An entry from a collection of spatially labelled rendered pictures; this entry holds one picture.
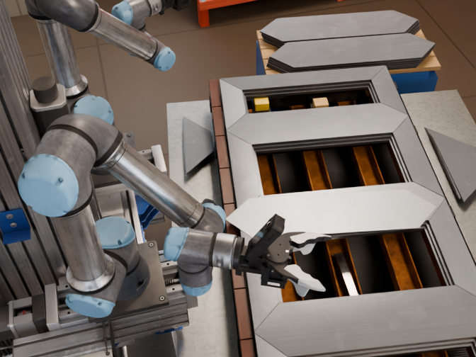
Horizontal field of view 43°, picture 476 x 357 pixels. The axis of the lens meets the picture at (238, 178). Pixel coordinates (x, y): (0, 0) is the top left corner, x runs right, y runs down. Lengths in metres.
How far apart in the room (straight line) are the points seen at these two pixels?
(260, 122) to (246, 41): 1.99
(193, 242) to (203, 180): 1.20
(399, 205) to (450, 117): 0.68
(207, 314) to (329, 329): 0.45
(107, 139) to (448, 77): 3.22
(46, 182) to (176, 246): 0.30
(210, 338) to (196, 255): 0.80
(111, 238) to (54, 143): 0.42
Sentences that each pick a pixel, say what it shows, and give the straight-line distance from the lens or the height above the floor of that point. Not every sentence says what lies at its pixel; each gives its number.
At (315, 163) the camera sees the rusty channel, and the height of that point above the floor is 0.68.
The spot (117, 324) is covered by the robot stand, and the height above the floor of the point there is 0.91.
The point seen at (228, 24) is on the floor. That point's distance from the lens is 4.59.
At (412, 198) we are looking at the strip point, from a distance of 2.26.
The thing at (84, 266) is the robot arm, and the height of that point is 1.35.
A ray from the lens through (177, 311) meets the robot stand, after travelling 1.87.
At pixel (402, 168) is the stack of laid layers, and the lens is 2.39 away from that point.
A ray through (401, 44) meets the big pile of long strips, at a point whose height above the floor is 0.85.
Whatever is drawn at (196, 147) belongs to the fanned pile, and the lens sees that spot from 2.57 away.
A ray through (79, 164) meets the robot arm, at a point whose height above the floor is 1.65.
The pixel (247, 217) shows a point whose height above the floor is 0.86.
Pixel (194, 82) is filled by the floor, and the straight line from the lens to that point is 4.06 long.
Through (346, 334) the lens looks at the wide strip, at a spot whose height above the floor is 0.86.
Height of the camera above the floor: 2.51
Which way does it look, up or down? 47 degrees down
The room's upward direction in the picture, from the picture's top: 1 degrees counter-clockwise
